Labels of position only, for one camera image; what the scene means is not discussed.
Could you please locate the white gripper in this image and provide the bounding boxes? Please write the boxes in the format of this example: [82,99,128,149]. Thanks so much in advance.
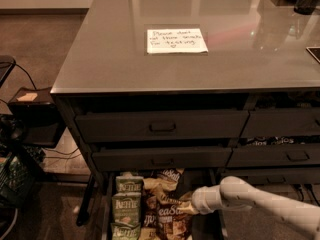
[178,185,223,215]

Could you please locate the brown sea salt chip bag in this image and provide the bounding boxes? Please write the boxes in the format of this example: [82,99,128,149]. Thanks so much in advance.
[156,198,192,240]

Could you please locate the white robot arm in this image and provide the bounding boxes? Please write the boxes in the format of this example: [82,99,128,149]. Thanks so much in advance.
[178,176,320,240]

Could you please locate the brown chip bag rear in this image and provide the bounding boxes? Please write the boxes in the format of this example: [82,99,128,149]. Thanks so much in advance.
[156,168,184,183]

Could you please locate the brown chip bag middle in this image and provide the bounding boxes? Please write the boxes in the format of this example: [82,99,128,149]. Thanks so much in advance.
[139,178,177,240]

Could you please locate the open bottom left drawer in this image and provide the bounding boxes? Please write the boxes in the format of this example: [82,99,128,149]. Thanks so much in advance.
[100,169,228,240]

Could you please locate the middle left drawer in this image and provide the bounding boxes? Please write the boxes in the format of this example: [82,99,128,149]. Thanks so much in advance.
[92,146,231,171]

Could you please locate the green kettle chip bag rear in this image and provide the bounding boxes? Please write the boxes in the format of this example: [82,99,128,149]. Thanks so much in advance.
[116,173,143,193]

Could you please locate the green kettle chip bag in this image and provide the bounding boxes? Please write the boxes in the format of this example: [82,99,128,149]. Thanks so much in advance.
[116,173,143,193]
[112,192,141,225]
[111,223,140,240]

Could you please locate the green kettle chip bag middle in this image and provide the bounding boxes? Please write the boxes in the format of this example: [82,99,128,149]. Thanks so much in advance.
[112,192,141,225]

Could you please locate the green kettle chip bag front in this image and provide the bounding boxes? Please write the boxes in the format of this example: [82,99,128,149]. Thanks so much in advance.
[111,223,140,240]

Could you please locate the bottom right drawer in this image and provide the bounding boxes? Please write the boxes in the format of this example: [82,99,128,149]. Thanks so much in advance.
[221,167,320,185]

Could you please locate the top left drawer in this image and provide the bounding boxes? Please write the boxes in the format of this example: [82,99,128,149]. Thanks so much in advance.
[75,110,248,143]

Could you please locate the snack bags in right drawer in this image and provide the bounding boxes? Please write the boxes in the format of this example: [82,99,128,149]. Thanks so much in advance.
[240,135,320,146]

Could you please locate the middle right drawer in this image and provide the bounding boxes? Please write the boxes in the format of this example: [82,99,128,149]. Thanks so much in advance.
[227,144,320,168]

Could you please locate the top right drawer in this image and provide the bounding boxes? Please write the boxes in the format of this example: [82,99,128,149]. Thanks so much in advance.
[242,108,320,138]

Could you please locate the dark grey drawer cabinet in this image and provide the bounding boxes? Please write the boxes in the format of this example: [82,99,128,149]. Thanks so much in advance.
[49,0,320,228]

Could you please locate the white handwritten paper note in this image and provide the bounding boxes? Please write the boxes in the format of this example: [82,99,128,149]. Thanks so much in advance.
[146,28,208,54]

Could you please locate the black box with label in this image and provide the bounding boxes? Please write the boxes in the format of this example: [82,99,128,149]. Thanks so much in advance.
[8,87,66,148]

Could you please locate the green plastic crate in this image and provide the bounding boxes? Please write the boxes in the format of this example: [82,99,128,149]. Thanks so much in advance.
[0,153,34,208]

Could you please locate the black chair edge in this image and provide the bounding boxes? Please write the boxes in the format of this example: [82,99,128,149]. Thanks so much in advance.
[0,55,16,87]

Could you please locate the black cable on floor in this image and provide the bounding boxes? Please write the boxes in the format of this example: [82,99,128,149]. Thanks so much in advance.
[291,183,320,205]

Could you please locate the thin black cable left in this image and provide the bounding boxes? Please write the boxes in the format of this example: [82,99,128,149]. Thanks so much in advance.
[14,63,38,92]

